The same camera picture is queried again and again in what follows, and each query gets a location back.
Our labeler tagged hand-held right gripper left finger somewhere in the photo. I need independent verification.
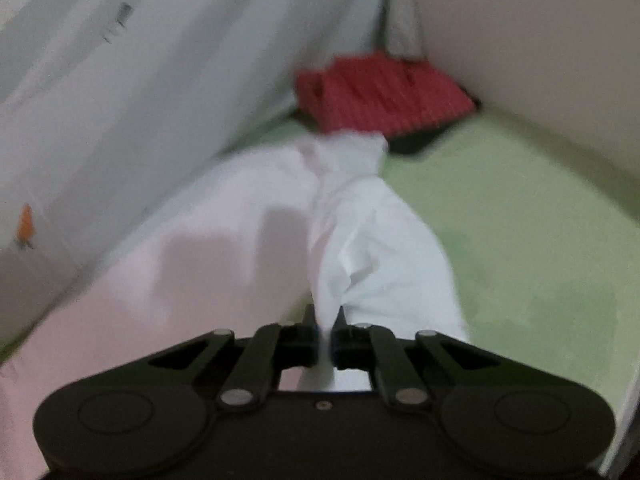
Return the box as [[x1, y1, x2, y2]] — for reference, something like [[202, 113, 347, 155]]
[[149, 304, 321, 413]]

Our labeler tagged black cloth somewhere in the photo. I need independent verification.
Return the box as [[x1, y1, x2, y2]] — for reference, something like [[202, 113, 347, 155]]
[[387, 127, 451, 157]]

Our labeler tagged white garment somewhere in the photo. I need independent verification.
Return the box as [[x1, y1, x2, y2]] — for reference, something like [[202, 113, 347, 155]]
[[0, 131, 471, 480]]

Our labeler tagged red striped folded cloth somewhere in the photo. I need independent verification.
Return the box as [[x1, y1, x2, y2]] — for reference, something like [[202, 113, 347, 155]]
[[295, 52, 476, 136]]

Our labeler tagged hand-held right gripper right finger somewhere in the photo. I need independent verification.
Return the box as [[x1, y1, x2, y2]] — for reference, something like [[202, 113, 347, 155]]
[[332, 306, 493, 415]]

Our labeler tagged white printed curtain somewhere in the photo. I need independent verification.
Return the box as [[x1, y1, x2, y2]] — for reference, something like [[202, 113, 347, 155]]
[[0, 0, 396, 346]]

